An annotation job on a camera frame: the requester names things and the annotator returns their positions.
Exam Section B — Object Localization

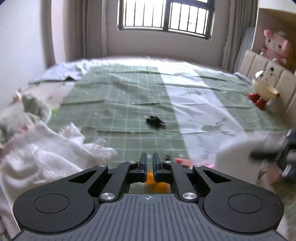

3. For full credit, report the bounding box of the cream round plush doll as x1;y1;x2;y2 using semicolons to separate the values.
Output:
248;61;280;110

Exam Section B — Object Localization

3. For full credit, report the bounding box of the white fluffy blanket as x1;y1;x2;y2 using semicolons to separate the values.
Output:
1;123;117;237

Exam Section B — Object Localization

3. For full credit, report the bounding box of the barred window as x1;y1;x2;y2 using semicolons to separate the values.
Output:
117;0;215;40

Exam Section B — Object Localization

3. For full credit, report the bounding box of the grey curtain right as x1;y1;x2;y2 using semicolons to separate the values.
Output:
221;0;258;72

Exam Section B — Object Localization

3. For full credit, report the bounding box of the pink plush bunny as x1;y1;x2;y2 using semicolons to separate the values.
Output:
260;29;295;69

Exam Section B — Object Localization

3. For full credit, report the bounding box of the beige padded headboard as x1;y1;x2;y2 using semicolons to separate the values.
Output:
239;50;295;127

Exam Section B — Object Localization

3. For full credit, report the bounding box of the orange flower hair accessory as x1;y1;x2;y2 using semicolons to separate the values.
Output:
144;171;171;193

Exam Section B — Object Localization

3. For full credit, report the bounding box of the black hair clip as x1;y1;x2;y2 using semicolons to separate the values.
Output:
146;115;167;129

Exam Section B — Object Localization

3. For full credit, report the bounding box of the grey curtain left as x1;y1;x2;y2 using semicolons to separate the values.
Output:
63;0;107;62

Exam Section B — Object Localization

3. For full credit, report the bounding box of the pink storage box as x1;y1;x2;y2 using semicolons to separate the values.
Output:
174;134;287;185

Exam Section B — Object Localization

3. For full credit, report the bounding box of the grey plush toy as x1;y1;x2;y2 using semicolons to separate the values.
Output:
1;92;52;149

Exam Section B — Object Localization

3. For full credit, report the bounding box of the grey curtain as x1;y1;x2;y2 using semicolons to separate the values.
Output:
221;0;258;72
63;0;107;62

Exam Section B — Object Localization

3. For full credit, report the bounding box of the green checked bed sheet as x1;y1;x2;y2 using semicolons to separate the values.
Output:
28;56;296;241

